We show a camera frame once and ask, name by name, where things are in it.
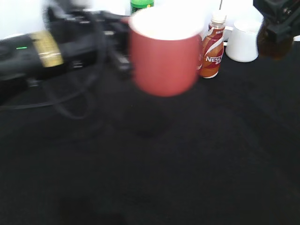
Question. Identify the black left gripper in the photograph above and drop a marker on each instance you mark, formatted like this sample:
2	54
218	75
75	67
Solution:
86	38

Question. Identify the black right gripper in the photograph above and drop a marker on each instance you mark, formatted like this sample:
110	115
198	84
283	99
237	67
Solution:
282	17

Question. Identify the cola bottle red label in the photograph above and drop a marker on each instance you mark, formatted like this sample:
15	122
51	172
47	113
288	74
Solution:
269	48

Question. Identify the red ceramic mug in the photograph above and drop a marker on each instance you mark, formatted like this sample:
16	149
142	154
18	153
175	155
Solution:
165	46

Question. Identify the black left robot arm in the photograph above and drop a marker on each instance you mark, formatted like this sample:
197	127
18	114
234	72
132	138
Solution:
25	60

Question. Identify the green sprite bottle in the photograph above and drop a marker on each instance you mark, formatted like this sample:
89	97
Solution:
140	4

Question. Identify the white ceramic mug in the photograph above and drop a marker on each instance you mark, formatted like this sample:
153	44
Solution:
241	44

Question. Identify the orange nescafe bottle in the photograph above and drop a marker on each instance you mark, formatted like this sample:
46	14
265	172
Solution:
213	47

